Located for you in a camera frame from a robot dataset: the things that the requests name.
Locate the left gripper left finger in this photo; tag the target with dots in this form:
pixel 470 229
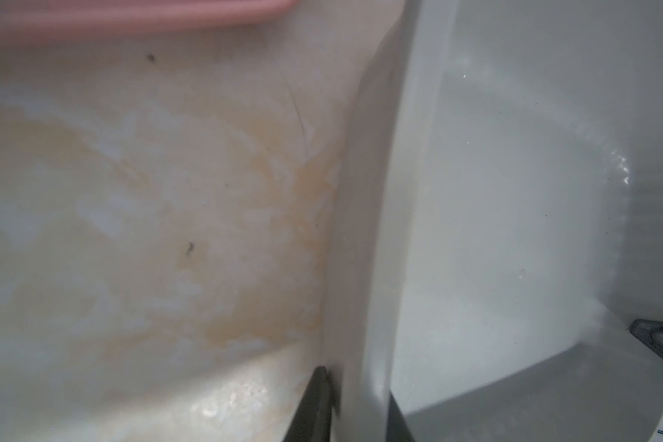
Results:
pixel 312 421

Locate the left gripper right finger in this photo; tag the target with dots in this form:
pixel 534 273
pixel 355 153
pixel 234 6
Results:
pixel 649 333

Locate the grey plastic storage box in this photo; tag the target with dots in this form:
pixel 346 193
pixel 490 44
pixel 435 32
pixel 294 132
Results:
pixel 499 227

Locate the pink plastic tray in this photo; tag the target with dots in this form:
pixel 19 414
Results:
pixel 36 22

